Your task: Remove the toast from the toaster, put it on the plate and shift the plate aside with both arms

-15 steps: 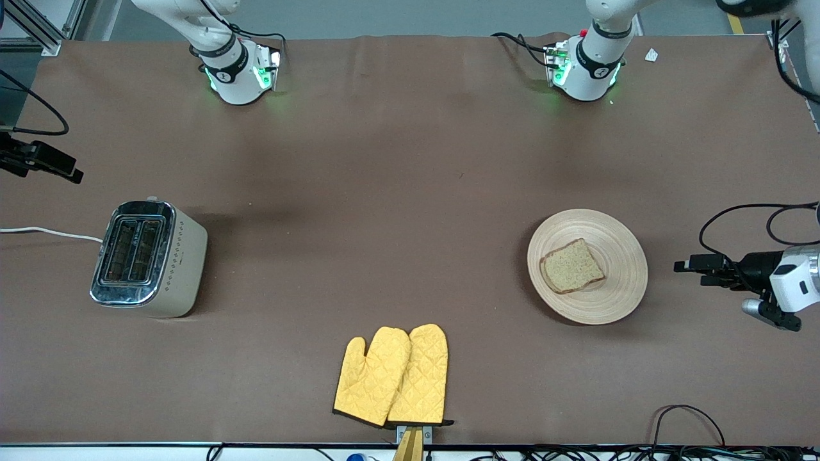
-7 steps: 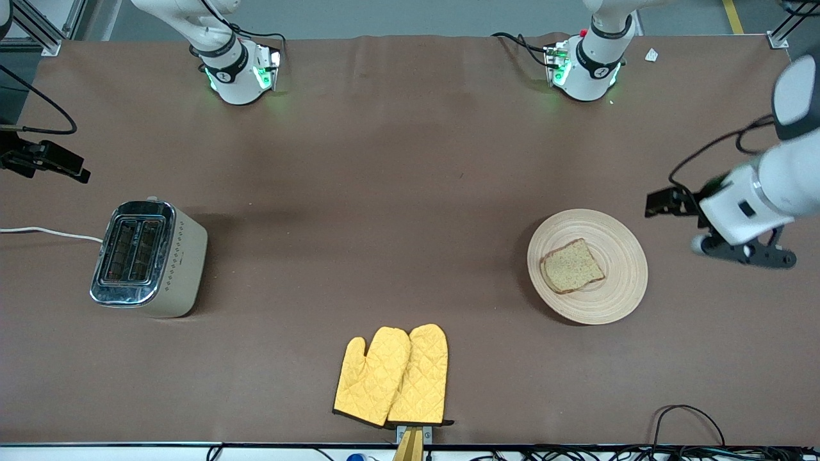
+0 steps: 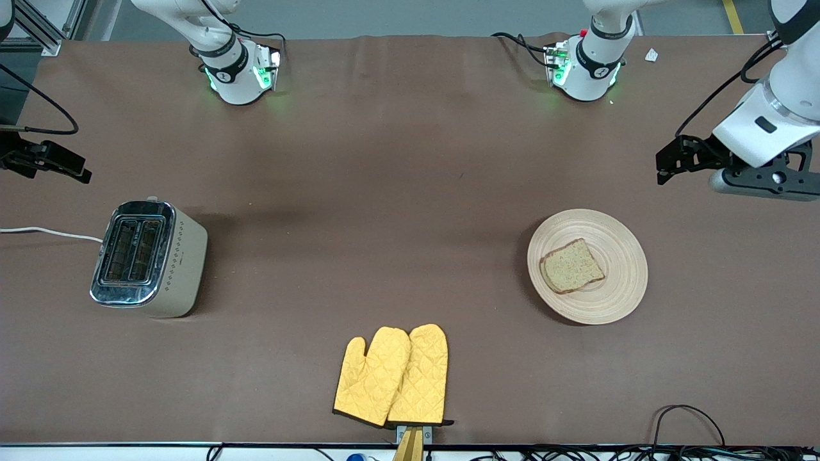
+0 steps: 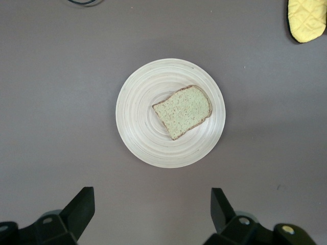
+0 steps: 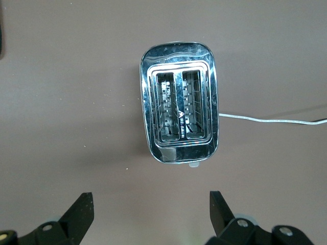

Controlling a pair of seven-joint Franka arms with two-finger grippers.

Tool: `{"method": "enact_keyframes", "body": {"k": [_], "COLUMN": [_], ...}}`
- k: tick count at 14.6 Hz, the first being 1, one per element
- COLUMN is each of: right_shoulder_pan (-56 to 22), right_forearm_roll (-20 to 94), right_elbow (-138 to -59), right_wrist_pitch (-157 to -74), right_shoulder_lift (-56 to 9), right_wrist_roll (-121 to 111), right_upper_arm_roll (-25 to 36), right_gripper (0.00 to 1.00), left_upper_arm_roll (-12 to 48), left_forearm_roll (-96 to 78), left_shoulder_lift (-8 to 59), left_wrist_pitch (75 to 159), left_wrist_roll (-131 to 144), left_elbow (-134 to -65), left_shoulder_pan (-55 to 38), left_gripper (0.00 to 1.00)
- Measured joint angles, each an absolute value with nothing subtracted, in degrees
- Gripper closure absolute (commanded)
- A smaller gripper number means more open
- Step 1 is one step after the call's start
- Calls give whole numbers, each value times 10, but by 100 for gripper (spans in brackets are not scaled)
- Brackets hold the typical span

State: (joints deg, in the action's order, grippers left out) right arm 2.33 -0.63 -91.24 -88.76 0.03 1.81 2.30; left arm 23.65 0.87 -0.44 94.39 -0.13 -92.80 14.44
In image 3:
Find yellow quilted oven mitt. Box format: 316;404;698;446
388;324;454;426
333;327;412;428

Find cream and chrome toaster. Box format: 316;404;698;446
90;197;209;319

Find small metal bracket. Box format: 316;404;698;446
396;425;433;446

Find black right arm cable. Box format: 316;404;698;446
0;63;79;135

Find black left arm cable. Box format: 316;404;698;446
675;32;789;138

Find white toaster power cable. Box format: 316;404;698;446
0;227;104;244

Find slice of toast bread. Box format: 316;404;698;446
539;238;606;295

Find large table cover sheet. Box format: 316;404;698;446
0;32;820;446

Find aluminium frame profile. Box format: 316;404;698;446
13;0;87;57

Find black looped cable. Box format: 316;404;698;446
652;405;726;449

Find round wooden plate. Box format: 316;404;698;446
527;209;648;325

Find black cable bundle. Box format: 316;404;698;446
474;445;820;461

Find black arm base cable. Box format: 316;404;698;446
199;0;286;65
492;32;552;68

